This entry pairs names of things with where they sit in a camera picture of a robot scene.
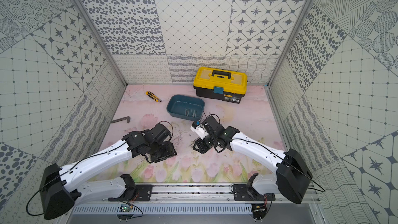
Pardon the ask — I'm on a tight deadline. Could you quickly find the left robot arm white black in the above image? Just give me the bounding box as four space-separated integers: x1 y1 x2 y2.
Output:
38 122 177 220

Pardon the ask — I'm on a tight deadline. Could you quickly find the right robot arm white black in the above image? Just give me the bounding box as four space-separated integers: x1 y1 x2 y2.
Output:
191 116 312 204

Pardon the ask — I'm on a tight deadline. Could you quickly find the teal plastic storage box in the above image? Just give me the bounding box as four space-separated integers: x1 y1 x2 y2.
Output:
166 94 205 121

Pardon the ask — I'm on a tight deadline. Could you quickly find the dark metal hex key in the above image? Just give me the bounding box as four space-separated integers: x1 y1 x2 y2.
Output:
110 116 131 123

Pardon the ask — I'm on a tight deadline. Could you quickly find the yellow utility knife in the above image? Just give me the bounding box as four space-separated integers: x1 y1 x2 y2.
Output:
146 91 162 102

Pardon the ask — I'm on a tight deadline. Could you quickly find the yellow black toolbox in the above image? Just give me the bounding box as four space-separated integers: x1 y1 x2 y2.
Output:
193 67 248 104

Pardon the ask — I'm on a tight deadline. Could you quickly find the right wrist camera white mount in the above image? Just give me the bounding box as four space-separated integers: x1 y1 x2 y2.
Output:
190 121 209 140

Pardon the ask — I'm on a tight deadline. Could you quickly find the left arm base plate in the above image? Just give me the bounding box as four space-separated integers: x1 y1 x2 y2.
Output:
108 184 153 202

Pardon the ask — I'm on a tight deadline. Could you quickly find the aluminium mounting rail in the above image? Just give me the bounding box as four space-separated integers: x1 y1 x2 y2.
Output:
63 181 321 205

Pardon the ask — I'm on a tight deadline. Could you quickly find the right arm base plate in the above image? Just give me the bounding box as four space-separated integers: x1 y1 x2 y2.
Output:
231 184 276 202

